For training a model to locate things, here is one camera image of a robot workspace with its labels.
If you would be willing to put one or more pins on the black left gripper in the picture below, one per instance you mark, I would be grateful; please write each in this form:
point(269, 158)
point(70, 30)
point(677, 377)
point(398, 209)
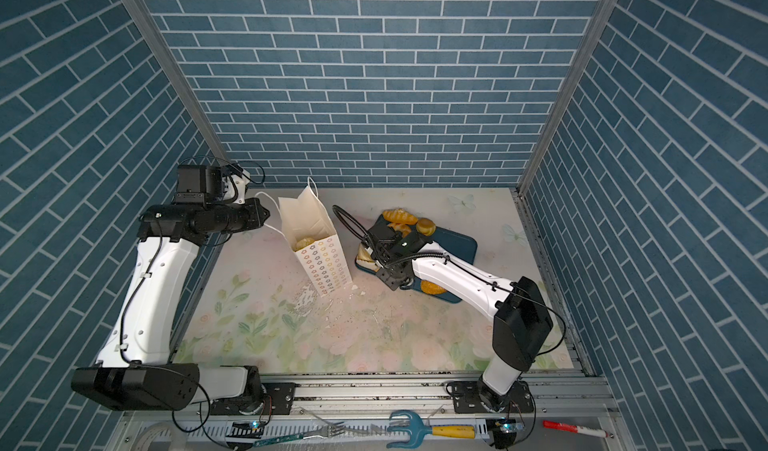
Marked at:
point(257, 213)

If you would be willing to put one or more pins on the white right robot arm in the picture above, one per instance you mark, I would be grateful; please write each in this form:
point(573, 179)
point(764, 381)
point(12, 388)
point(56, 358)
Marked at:
point(520, 319)

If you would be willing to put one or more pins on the ring donut bread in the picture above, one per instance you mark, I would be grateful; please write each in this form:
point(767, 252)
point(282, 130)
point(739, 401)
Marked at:
point(402, 228)

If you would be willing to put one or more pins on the long croissant bread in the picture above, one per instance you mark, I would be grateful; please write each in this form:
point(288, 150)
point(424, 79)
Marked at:
point(400, 216)

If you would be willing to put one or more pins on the metal fork green handle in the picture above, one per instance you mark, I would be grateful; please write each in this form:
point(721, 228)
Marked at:
point(324, 432)

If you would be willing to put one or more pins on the white paper bag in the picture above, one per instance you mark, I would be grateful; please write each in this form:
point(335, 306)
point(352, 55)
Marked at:
point(311, 235)

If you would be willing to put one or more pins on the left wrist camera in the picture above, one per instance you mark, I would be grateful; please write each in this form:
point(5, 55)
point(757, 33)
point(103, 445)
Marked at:
point(207, 185)

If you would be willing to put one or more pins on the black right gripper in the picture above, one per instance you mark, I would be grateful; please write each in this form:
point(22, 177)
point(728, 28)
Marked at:
point(377, 235)

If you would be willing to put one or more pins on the red white marker pen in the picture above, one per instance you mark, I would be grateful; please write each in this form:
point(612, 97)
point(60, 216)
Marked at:
point(577, 429)

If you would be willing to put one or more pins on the teal yellow garden fork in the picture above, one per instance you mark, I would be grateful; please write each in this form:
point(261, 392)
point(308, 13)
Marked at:
point(410, 423)

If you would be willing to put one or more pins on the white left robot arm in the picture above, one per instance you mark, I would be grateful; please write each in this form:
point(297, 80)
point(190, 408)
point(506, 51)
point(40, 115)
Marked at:
point(134, 371)

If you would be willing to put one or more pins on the triangular toast slice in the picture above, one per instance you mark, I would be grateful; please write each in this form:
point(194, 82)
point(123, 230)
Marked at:
point(364, 260)

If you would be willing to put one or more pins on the large sesame bread loaf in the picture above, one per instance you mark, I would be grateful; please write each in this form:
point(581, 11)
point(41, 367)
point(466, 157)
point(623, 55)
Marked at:
point(431, 288)

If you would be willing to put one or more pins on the twisted sugar bread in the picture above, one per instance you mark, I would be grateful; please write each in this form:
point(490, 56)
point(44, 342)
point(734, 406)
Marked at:
point(303, 243)

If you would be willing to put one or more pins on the dark teal tray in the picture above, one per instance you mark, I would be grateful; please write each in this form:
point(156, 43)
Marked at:
point(443, 261)

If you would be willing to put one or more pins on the aluminium rail frame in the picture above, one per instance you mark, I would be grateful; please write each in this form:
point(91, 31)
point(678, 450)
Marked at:
point(363, 404)

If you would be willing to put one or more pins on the small round muffin bread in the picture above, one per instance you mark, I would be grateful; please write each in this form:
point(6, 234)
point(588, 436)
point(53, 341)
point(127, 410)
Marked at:
point(426, 227)

